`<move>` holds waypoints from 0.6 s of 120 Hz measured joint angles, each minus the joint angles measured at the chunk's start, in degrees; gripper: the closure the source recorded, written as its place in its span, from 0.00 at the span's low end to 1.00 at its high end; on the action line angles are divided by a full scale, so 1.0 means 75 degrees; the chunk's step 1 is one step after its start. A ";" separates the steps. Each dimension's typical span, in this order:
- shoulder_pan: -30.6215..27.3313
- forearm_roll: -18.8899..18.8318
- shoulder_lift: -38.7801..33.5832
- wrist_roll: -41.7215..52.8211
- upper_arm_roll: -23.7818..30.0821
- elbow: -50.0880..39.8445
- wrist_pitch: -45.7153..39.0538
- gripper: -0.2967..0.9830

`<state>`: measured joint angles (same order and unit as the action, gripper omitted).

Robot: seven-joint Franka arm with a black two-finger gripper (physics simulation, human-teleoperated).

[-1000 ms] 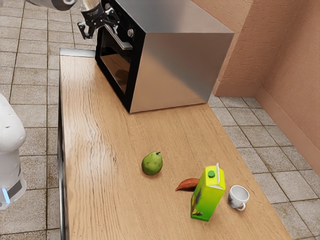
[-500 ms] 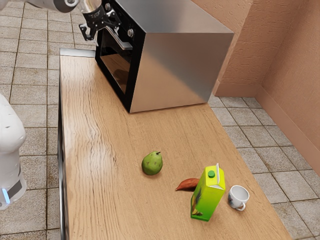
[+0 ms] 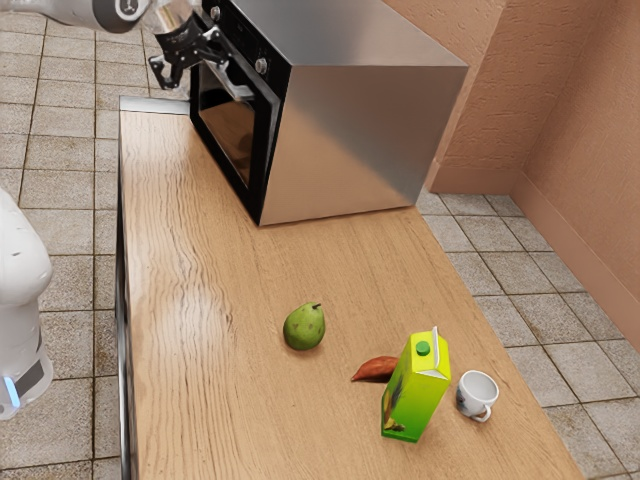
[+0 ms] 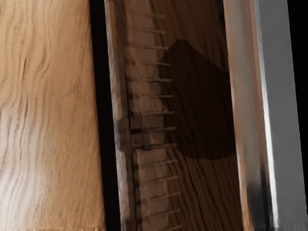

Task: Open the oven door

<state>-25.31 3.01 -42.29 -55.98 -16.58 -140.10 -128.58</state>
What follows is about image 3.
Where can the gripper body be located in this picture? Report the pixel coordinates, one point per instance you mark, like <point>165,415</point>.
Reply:
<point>180,40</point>

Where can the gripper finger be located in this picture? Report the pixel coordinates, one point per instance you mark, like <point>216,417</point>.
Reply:
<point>218,46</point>
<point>169,75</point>

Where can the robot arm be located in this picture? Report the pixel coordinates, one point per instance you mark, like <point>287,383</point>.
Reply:
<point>20,280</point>

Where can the stainless steel oven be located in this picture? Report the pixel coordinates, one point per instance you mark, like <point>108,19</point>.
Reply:
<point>350,100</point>

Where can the green pear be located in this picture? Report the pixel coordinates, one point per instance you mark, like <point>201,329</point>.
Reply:
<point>304,327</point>

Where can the reddish brown sweet potato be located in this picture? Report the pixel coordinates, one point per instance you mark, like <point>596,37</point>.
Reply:
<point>375,369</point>

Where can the green juice carton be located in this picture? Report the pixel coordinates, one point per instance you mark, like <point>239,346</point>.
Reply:
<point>415,390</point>

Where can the white printed cup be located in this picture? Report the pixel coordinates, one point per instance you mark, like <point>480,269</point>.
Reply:
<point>476,392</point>

